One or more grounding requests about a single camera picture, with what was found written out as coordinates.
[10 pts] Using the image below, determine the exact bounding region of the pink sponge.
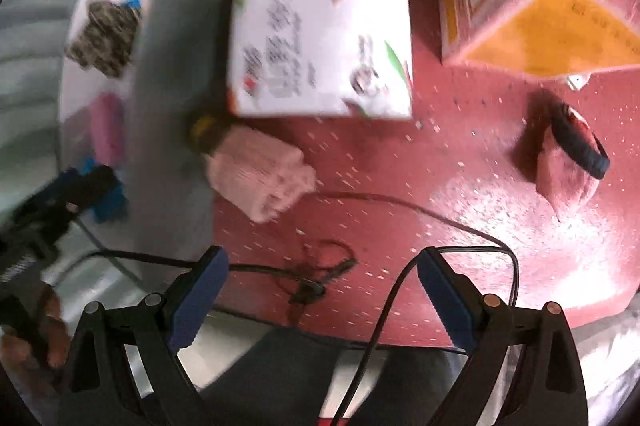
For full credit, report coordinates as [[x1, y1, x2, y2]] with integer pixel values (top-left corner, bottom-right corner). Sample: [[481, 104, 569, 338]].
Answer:
[[89, 92, 125, 168]]

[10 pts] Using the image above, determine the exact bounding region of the leopard print scarf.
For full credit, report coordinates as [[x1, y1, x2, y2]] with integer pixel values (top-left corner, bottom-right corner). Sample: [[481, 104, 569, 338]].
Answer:
[[65, 0, 142, 79]]

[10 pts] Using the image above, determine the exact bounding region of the pink black knit sock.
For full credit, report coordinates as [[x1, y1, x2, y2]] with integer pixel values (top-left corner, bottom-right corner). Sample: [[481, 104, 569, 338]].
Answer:
[[511, 89, 611, 221]]

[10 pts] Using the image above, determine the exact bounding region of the pink knitted sock roll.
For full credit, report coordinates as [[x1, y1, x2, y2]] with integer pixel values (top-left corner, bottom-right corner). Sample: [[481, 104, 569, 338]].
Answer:
[[189, 114, 317, 224]]

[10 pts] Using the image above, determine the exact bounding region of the person's left hand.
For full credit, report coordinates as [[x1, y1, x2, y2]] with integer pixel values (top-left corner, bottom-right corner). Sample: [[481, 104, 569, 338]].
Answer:
[[1, 282, 70, 396]]

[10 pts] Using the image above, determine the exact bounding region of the grey white cardboard box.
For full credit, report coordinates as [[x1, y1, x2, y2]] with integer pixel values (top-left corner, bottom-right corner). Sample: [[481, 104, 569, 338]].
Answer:
[[56, 0, 246, 292]]

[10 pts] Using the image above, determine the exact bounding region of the floral tissue pack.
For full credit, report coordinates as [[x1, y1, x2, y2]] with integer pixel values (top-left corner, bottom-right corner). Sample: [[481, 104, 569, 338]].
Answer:
[[227, 0, 413, 120]]

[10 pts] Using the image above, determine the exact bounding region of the black cable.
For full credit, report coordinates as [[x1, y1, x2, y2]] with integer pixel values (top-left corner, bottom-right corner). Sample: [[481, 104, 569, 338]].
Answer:
[[54, 190, 522, 426]]

